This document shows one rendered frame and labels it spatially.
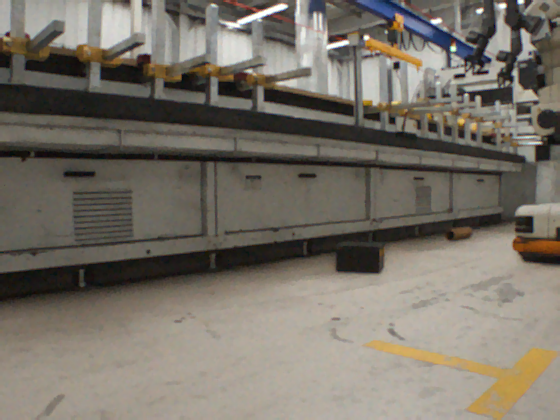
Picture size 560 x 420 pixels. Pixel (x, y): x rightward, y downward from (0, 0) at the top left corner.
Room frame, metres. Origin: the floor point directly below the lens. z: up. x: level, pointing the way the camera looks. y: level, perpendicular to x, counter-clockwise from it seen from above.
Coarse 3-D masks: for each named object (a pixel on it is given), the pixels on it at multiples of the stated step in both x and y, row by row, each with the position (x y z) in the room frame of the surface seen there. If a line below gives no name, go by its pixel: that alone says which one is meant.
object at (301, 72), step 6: (288, 72) 1.96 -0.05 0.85; (294, 72) 1.93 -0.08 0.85; (300, 72) 1.91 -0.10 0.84; (306, 72) 1.89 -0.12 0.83; (270, 78) 2.03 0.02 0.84; (276, 78) 2.01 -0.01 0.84; (282, 78) 1.98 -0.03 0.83; (288, 78) 1.97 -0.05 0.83; (294, 78) 1.97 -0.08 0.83; (240, 84) 2.17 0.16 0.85; (246, 84) 2.14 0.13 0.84; (240, 90) 2.19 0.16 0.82
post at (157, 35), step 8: (152, 0) 1.70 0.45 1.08; (160, 0) 1.69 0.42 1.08; (152, 8) 1.70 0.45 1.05; (160, 8) 1.69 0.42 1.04; (152, 16) 1.70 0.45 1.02; (160, 16) 1.69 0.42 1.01; (152, 24) 1.70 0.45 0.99; (160, 24) 1.69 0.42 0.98; (152, 32) 1.70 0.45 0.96; (160, 32) 1.69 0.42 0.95; (152, 40) 1.70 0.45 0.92; (160, 40) 1.69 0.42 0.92; (152, 48) 1.70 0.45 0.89; (160, 48) 1.69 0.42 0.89; (152, 56) 1.69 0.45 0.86; (160, 56) 1.69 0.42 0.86; (152, 80) 1.69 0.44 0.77; (160, 80) 1.69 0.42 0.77; (152, 88) 1.69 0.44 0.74; (160, 88) 1.69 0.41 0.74
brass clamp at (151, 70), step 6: (150, 66) 1.66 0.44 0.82; (156, 66) 1.67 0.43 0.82; (162, 66) 1.69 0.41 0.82; (168, 66) 1.71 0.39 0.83; (144, 72) 1.68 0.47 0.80; (150, 72) 1.66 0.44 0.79; (156, 72) 1.67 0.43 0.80; (162, 72) 1.69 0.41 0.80; (150, 78) 1.70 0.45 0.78; (162, 78) 1.70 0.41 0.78; (168, 78) 1.71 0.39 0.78; (174, 78) 1.73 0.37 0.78; (180, 78) 1.75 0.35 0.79
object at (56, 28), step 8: (56, 24) 1.19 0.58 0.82; (64, 24) 1.20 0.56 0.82; (40, 32) 1.26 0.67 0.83; (48, 32) 1.21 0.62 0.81; (56, 32) 1.20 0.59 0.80; (32, 40) 1.32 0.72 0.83; (40, 40) 1.26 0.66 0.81; (48, 40) 1.26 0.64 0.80; (32, 48) 1.32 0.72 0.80; (40, 48) 1.33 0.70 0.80
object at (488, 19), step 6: (486, 0) 2.38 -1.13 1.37; (492, 0) 2.37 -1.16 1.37; (486, 6) 2.38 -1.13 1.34; (492, 6) 2.37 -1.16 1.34; (486, 12) 2.38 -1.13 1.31; (492, 12) 2.37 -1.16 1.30; (486, 18) 2.37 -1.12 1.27; (492, 18) 2.36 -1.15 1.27; (486, 24) 2.37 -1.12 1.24; (492, 24) 2.36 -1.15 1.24; (492, 30) 2.36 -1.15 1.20; (492, 36) 2.41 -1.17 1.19
